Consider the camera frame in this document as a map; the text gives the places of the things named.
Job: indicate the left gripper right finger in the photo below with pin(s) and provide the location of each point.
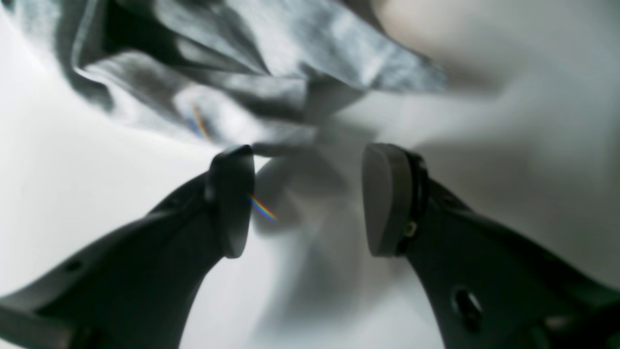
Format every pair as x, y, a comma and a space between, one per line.
489, 287

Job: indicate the light grey T-shirt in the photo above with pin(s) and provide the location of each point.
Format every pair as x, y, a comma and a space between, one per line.
228, 72

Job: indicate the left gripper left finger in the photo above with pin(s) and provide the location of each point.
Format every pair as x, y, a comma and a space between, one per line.
134, 287

